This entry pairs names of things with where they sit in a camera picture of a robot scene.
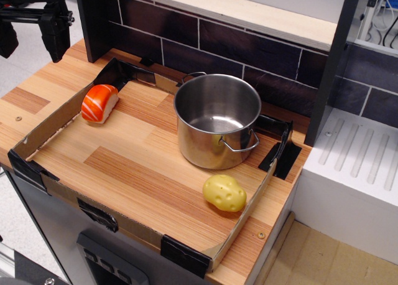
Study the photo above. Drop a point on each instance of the dark grey shelf frame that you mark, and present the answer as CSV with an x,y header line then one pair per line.
x,y
93,18

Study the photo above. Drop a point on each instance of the cardboard fence with black tape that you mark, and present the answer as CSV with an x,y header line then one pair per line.
x,y
125,183

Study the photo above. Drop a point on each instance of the stainless steel pot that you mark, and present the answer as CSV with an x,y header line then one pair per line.
x,y
216,114

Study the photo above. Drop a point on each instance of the salmon sushi toy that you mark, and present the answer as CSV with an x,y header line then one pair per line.
x,y
99,102

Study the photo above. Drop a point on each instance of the white sink drainboard unit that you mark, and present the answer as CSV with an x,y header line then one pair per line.
x,y
348,186

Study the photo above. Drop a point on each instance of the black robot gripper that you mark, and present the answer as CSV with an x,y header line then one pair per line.
x,y
54,18

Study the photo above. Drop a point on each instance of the yellow potato toy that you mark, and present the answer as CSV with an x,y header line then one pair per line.
x,y
224,192

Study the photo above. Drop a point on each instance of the black oven control panel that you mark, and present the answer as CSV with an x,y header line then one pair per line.
x,y
106,267

